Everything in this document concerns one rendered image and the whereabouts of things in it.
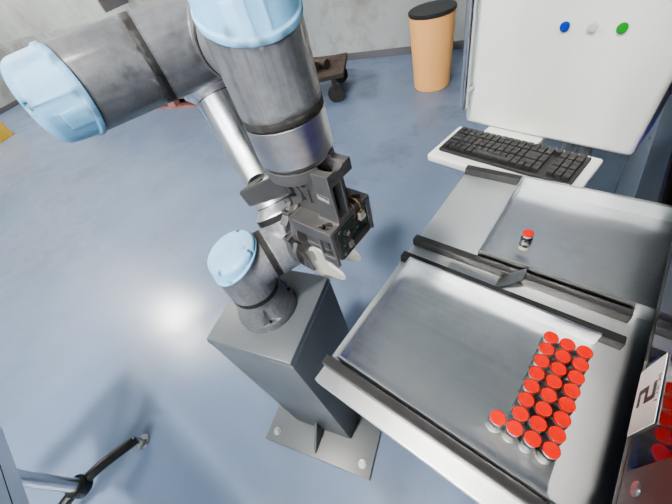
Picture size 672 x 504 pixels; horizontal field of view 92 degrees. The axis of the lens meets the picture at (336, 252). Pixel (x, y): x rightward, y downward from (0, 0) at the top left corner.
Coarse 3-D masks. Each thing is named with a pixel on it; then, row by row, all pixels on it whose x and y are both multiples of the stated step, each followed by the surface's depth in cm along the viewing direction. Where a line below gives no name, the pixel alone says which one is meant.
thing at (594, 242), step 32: (544, 192) 77; (576, 192) 72; (512, 224) 73; (544, 224) 71; (576, 224) 69; (608, 224) 68; (640, 224) 66; (512, 256) 67; (544, 256) 66; (576, 256) 64; (608, 256) 63; (640, 256) 61; (576, 288) 58; (608, 288) 59; (640, 288) 58
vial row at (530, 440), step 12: (564, 348) 50; (552, 360) 50; (564, 360) 48; (552, 372) 48; (564, 372) 47; (540, 384) 50; (552, 384) 47; (540, 396) 47; (552, 396) 46; (540, 408) 45; (528, 420) 46; (540, 420) 44; (528, 432) 44; (540, 432) 44; (528, 444) 43; (540, 444) 43
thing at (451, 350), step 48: (432, 288) 67; (480, 288) 61; (384, 336) 62; (432, 336) 60; (480, 336) 58; (528, 336) 56; (576, 336) 54; (384, 384) 56; (432, 384) 55; (480, 384) 53; (480, 432) 49; (528, 480) 44
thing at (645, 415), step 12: (660, 360) 36; (648, 372) 38; (660, 372) 35; (648, 384) 37; (660, 384) 34; (636, 396) 38; (636, 408) 37; (648, 408) 34; (636, 420) 36; (648, 420) 33
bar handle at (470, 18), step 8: (472, 0) 86; (472, 8) 88; (472, 16) 89; (472, 24) 91; (464, 32) 93; (472, 32) 92; (464, 40) 94; (472, 40) 94; (464, 48) 96; (464, 56) 97; (464, 64) 98; (464, 72) 100; (464, 80) 102; (464, 88) 103; (472, 88) 106; (464, 96) 105; (464, 104) 107
